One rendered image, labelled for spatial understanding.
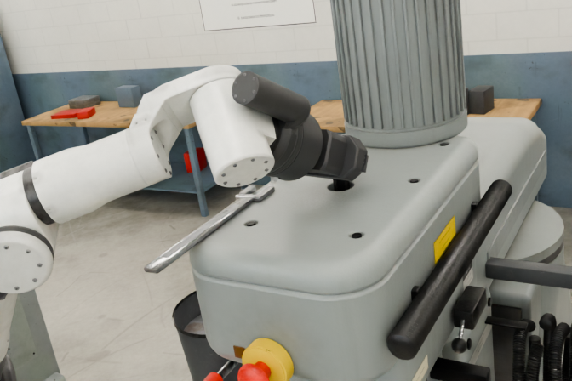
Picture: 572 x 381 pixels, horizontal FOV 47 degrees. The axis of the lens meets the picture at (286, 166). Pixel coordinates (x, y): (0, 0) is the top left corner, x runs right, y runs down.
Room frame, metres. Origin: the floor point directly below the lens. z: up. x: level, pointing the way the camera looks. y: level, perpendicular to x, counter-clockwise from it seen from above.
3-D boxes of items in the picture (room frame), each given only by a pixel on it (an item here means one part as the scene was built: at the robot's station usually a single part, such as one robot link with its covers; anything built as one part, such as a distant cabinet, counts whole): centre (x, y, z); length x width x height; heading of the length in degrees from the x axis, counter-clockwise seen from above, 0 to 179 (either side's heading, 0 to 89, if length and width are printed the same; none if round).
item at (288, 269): (0.85, -0.08, 1.81); 0.47 x 0.26 x 0.16; 147
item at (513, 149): (1.25, -0.34, 1.66); 0.80 x 0.23 x 0.20; 147
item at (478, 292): (0.82, -0.22, 1.66); 0.12 x 0.04 x 0.04; 147
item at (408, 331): (0.78, -0.21, 1.79); 0.45 x 0.04 x 0.04; 147
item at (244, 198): (0.76, 0.10, 1.89); 0.24 x 0.04 x 0.01; 148
